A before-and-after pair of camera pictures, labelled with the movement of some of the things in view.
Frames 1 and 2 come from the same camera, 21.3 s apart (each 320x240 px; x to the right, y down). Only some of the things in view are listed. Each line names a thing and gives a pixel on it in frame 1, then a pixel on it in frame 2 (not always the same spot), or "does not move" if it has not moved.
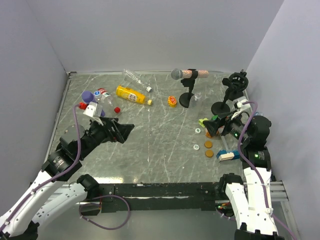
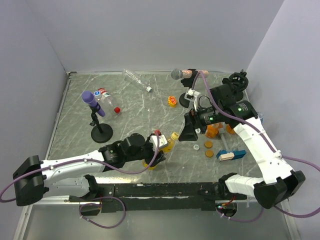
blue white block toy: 227,154 does not move
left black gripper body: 98,133 → 149,153
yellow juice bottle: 128,94 → 165,149
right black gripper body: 234,126 → 194,116
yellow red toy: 172,101 does not move
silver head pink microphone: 177,74 does not move
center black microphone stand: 185,98 does not move
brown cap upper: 208,144 does not move
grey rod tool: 225,144 does not move
